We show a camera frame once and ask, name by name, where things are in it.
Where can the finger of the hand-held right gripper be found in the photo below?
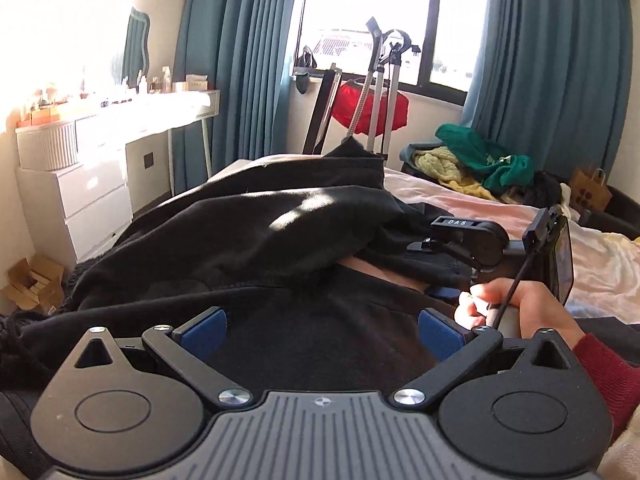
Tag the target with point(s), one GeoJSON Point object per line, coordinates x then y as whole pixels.
{"type": "Point", "coordinates": [432, 246]}
{"type": "Point", "coordinates": [445, 295]}

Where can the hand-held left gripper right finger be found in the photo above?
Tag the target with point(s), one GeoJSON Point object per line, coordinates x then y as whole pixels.
{"type": "Point", "coordinates": [440, 332]}

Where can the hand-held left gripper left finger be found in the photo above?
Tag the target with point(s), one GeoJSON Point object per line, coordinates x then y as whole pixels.
{"type": "Point", "coordinates": [205, 332]}

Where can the black garment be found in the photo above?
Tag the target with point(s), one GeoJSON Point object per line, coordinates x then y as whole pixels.
{"type": "Point", "coordinates": [250, 230]}

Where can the person's right hand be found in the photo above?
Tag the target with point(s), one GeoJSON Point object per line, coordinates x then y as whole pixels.
{"type": "Point", "coordinates": [540, 305]}

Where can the bed with pink sheet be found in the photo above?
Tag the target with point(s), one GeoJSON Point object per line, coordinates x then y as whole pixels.
{"type": "Point", "coordinates": [500, 210]}

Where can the dark cloth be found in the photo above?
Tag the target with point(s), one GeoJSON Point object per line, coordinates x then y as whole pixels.
{"type": "Point", "coordinates": [542, 190]}

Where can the yellow knit garment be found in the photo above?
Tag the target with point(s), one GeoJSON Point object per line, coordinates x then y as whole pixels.
{"type": "Point", "coordinates": [440, 162]}

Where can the white cloth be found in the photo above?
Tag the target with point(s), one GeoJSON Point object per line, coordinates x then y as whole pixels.
{"type": "Point", "coordinates": [569, 200]}

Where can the dark fabric basket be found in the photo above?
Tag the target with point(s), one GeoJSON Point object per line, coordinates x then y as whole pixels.
{"type": "Point", "coordinates": [407, 157]}

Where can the green garment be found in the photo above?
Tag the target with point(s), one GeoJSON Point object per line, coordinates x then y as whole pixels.
{"type": "Point", "coordinates": [470, 147]}

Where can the brown paper bag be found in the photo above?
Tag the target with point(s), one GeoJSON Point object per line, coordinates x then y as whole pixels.
{"type": "Point", "coordinates": [592, 195]}

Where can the black armchair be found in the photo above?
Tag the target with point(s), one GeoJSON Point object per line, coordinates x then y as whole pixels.
{"type": "Point", "coordinates": [620, 215]}

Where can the red cloth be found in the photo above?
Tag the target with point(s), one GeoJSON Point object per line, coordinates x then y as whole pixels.
{"type": "Point", "coordinates": [401, 112]}

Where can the cardboard boxes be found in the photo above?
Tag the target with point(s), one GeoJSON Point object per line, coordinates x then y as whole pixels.
{"type": "Point", "coordinates": [35, 285]}

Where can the teal curtain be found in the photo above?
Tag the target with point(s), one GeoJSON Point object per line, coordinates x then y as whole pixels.
{"type": "Point", "coordinates": [550, 60]}
{"type": "Point", "coordinates": [240, 60]}

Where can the black pouch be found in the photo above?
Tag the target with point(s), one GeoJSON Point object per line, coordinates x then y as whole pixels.
{"type": "Point", "coordinates": [301, 82]}

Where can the small black bag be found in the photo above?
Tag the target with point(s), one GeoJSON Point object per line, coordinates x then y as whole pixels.
{"type": "Point", "coordinates": [305, 57]}

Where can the white vanity desk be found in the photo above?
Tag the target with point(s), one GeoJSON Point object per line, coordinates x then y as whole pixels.
{"type": "Point", "coordinates": [190, 105]}

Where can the white box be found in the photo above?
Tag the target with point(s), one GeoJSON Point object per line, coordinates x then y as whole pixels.
{"type": "Point", "coordinates": [196, 83]}

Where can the white bottle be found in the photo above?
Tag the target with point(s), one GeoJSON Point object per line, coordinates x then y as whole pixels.
{"type": "Point", "coordinates": [166, 80]}

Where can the dark framed window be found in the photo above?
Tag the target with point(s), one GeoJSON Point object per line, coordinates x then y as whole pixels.
{"type": "Point", "coordinates": [350, 0]}

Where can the orange tray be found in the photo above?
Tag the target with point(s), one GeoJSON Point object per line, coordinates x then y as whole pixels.
{"type": "Point", "coordinates": [40, 117]}

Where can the wavy framed mirror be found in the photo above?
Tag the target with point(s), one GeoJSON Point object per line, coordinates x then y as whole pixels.
{"type": "Point", "coordinates": [136, 45]}

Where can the black wall outlet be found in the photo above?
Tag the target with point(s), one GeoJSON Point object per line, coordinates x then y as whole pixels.
{"type": "Point", "coordinates": [148, 161]}

